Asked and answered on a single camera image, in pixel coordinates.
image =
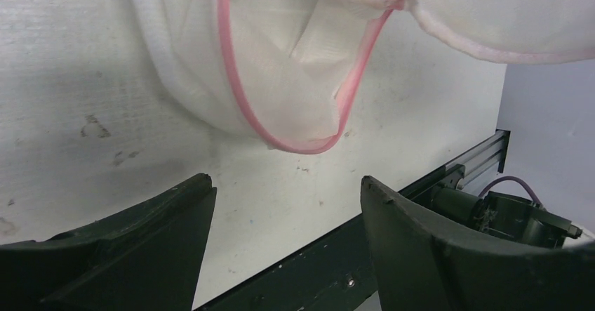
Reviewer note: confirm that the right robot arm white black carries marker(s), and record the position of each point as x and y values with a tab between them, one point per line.
504	216

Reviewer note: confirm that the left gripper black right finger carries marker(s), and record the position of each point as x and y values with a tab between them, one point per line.
423	261

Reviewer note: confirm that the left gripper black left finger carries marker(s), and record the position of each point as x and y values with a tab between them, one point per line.
146	257

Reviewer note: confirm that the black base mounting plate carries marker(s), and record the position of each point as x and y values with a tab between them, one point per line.
334	272

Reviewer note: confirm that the pink round mesh laundry bag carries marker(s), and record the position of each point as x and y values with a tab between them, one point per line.
287	71

